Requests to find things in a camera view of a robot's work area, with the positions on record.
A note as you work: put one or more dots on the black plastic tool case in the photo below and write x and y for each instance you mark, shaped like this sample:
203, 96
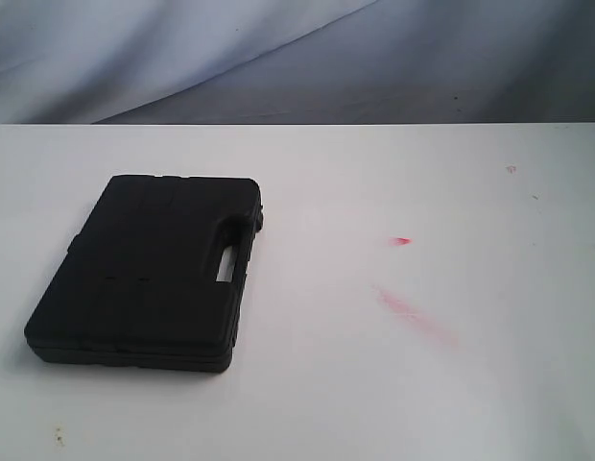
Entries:
155, 277

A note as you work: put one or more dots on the white backdrop cloth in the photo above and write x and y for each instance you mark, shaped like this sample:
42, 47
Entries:
296, 62

